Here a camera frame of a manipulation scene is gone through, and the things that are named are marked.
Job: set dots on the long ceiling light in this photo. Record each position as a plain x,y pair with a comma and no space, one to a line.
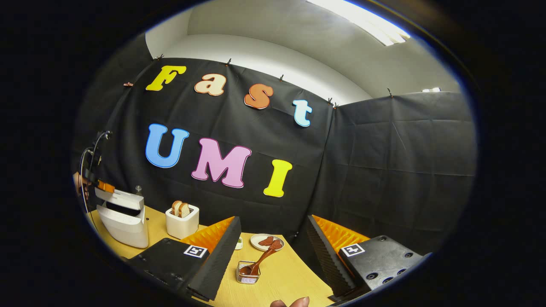
367,21

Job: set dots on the small glass bottle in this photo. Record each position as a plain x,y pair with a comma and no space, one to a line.
138,191

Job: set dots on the round white plate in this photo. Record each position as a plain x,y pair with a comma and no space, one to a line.
256,243

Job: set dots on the white rice cooker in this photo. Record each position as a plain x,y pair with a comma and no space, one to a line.
128,230

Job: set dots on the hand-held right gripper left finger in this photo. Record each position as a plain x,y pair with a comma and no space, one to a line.
219,260

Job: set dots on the white divided grain dish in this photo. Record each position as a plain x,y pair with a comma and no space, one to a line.
239,244

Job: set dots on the red meat slice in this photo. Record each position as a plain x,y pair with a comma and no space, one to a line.
266,241
276,244

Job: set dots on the toasted bread slice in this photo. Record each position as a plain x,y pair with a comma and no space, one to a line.
184,210
175,208

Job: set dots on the brown wooden spoon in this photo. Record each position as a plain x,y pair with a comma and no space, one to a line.
260,259

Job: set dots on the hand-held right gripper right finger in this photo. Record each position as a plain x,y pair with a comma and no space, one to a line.
326,260

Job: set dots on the white toaster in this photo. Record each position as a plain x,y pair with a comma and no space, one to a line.
181,227

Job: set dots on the small ceiling light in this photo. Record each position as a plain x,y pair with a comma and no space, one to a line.
431,90

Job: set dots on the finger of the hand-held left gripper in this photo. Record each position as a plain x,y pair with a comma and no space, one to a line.
106,186

